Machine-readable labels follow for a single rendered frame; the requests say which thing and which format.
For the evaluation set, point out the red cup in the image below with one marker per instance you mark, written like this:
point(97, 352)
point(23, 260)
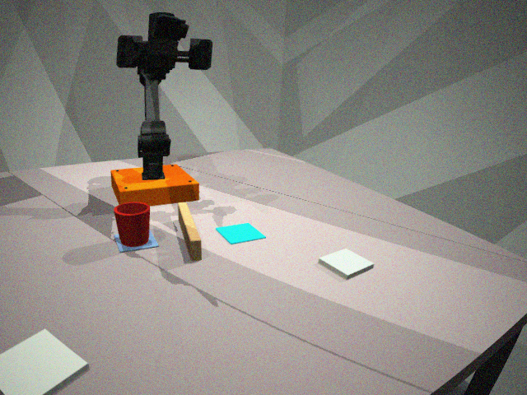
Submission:
point(132, 220)

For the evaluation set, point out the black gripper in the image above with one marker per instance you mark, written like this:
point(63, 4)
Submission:
point(163, 53)

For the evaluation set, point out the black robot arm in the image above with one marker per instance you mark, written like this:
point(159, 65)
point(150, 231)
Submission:
point(154, 143)

